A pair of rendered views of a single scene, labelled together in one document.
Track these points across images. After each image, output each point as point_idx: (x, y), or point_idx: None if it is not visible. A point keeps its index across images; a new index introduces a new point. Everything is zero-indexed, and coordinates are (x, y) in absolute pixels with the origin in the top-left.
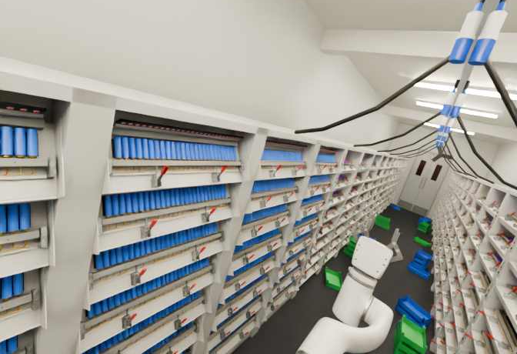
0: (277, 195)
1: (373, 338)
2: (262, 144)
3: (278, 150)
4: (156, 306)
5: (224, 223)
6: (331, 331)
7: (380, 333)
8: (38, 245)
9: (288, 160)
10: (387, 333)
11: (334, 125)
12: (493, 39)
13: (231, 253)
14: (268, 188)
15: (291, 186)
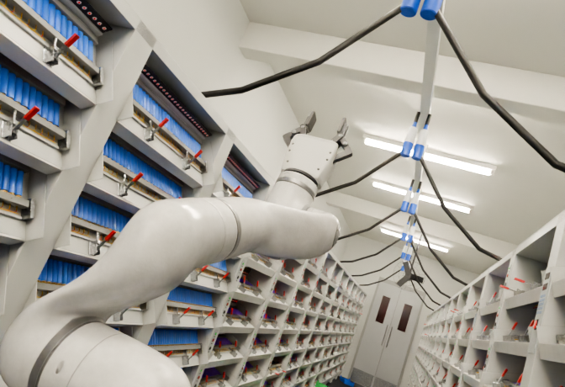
0: (150, 195)
1: (312, 219)
2: (142, 58)
3: (164, 111)
4: None
5: (39, 186)
6: (249, 198)
7: (321, 219)
8: None
9: (177, 136)
10: (331, 232)
11: (258, 84)
12: None
13: (41, 265)
14: (135, 169)
15: (176, 198)
